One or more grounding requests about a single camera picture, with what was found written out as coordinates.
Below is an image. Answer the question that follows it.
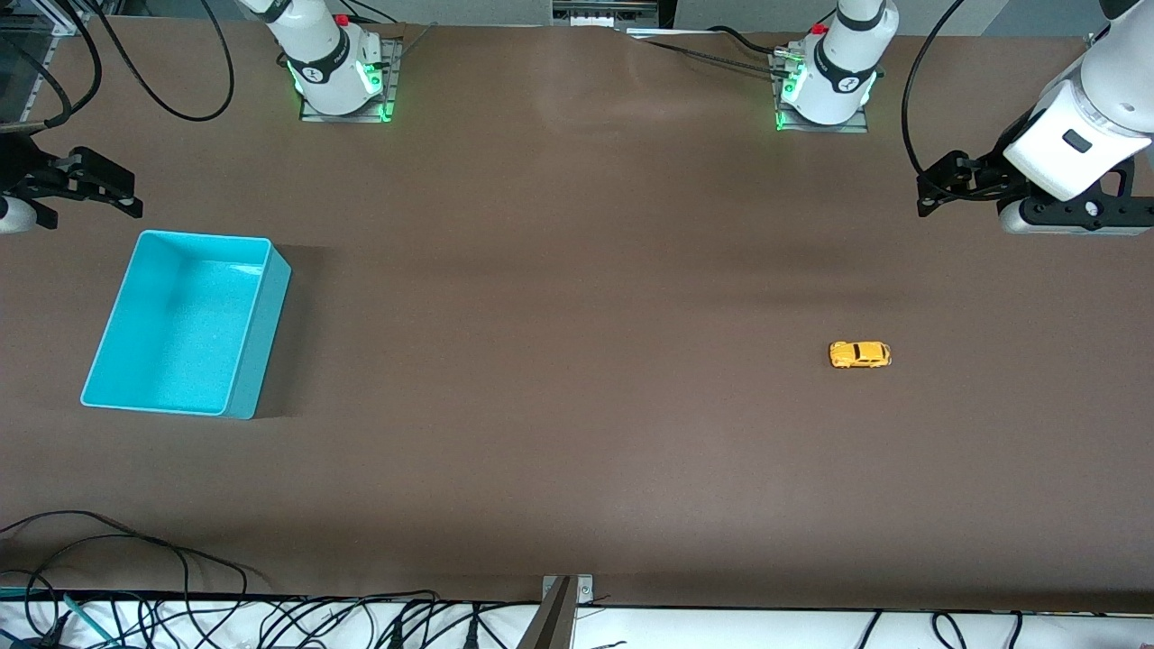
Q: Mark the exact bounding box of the yellow toy beetle car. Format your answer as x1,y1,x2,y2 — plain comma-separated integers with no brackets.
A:
829,341,893,370

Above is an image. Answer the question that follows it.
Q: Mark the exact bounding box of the turquoise plastic bin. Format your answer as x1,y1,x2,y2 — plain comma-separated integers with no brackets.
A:
81,230,292,420

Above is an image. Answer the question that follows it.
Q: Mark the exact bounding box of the grey power strip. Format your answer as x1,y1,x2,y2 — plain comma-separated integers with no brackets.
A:
552,0,664,28

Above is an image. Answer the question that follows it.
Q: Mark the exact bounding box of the black looped cable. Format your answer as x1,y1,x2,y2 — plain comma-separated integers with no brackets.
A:
0,0,102,134

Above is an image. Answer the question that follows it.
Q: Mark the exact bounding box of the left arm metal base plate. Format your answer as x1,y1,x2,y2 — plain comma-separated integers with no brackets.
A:
771,50,872,134

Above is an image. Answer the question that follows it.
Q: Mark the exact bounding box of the aluminium frame rail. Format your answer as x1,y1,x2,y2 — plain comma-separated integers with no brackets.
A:
0,0,96,123

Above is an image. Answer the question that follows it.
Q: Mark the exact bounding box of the thick black base cable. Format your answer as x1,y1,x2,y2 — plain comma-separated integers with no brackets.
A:
706,25,790,57

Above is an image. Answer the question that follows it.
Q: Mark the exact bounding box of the thin black base cable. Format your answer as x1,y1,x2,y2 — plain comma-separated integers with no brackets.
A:
642,38,785,77

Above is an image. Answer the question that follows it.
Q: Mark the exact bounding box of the thin grey cable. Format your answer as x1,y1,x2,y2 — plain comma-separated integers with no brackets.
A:
397,23,440,64

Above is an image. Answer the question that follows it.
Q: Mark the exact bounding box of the teal handled tool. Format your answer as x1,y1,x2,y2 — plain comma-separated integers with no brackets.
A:
61,593,120,644

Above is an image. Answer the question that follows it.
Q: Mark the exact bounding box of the metal clamp bracket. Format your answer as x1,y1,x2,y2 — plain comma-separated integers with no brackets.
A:
541,574,594,607

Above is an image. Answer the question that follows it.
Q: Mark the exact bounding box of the grey camera mount pole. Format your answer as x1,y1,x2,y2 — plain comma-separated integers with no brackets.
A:
516,577,578,649

